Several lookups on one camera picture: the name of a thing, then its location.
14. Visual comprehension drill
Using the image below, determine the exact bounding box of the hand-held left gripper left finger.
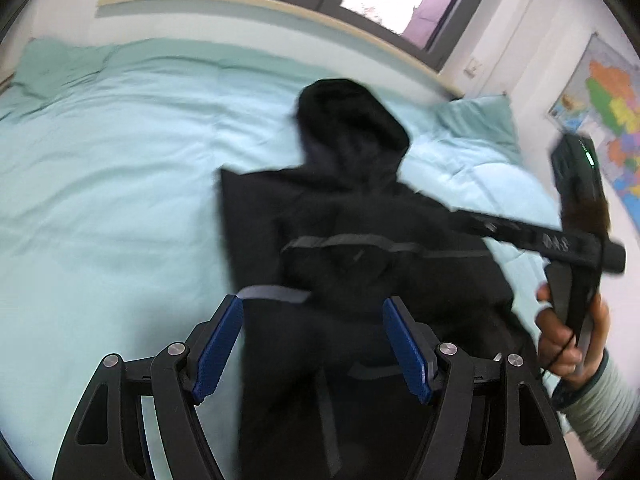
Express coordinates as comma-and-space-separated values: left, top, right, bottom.
52, 294, 246, 480

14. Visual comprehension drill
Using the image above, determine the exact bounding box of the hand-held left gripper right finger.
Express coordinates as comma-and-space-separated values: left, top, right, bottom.
382, 296, 576, 480

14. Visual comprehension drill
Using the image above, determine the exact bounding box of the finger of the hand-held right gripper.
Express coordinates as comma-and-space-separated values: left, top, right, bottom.
450, 209, 532, 252

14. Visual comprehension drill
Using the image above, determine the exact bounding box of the black hooded jacket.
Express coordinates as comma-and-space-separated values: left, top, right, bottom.
217, 78, 543, 480

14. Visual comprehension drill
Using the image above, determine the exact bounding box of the person's right forearm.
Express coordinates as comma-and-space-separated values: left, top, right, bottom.
550, 350, 638, 471

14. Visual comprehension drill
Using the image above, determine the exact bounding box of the person's right hand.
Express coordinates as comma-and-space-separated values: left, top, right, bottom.
535, 282, 612, 391

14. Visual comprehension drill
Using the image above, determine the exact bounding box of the teal pillow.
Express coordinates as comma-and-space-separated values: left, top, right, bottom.
12, 37, 121, 98
432, 94, 523, 166

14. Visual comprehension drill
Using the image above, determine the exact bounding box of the teal quilted duvet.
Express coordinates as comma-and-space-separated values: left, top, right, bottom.
0, 37, 573, 480

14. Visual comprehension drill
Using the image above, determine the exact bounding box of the wooden window ledge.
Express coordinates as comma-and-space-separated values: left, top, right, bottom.
96, 0, 466, 100

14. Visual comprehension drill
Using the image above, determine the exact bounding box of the colourful wall map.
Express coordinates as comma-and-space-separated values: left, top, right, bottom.
547, 32, 640, 241

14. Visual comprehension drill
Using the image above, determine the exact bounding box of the black cable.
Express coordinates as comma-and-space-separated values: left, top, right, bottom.
539, 329, 577, 378

